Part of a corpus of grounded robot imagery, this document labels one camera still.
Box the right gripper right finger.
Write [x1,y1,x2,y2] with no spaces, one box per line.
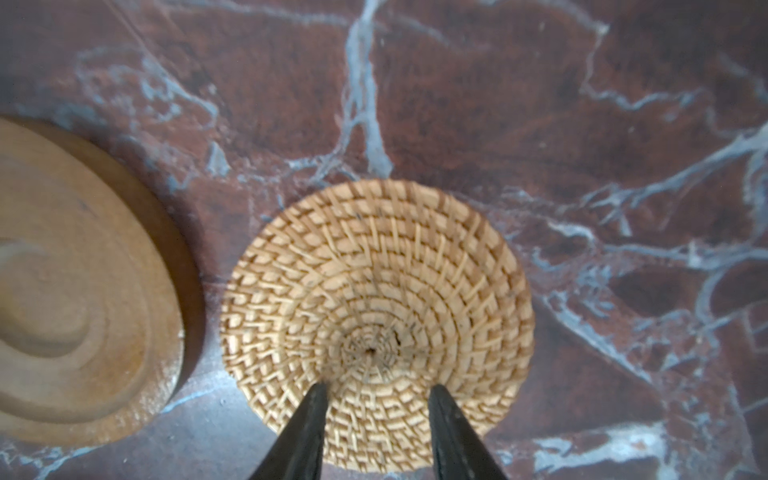
[428,384,507,480]

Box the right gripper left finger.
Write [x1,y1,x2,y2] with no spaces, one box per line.
[250,382,328,480]

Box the rattan wicker coaster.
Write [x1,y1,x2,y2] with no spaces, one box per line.
[220,180,535,473]

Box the brown wooden coaster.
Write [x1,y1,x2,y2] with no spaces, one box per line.
[1,118,205,447]

